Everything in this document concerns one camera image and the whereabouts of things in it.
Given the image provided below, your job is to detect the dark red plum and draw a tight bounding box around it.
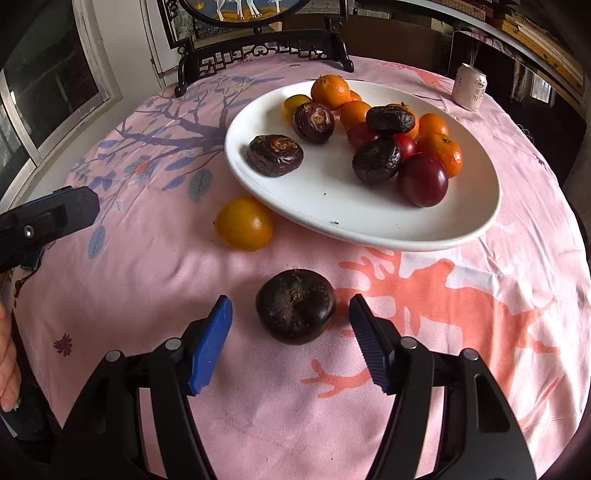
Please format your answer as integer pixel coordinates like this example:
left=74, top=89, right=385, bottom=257
left=397, top=153, right=449, bottom=208

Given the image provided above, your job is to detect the large orange mandarin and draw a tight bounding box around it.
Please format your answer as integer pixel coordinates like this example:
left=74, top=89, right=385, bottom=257
left=416, top=133, right=464, bottom=178
left=311, top=74, right=351, bottom=111

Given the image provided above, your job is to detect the small red cherry tomato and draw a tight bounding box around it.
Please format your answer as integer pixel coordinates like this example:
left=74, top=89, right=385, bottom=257
left=393, top=133, right=416, bottom=161

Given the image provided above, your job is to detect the small yellow citrus fruit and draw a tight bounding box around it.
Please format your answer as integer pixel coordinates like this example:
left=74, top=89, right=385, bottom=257
left=280, top=94, right=311, bottom=124

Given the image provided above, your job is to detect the person's left hand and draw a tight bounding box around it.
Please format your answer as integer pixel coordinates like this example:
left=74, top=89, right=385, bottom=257
left=0, top=304, right=21, bottom=412

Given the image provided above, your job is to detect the pink printed tablecloth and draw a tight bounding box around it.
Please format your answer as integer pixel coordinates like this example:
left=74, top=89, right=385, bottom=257
left=14, top=55, right=590, bottom=479

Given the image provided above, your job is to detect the yellow orange citrus fruit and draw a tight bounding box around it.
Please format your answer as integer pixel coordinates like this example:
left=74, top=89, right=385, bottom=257
left=213, top=196, right=274, bottom=252

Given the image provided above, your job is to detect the large white oval plate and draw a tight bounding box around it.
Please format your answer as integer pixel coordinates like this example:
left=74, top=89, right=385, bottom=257
left=224, top=80, right=502, bottom=251

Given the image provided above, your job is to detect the white beverage can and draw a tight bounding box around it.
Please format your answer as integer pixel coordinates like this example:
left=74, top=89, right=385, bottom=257
left=452, top=63, right=488, bottom=112

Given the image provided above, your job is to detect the round deer painting screen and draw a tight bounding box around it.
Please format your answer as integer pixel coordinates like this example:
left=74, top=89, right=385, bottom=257
left=157, top=1, right=355, bottom=98

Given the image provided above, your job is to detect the wooden bookshelf with books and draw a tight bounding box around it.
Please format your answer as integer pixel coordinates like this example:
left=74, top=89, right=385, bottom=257
left=359, top=0, right=588, bottom=103

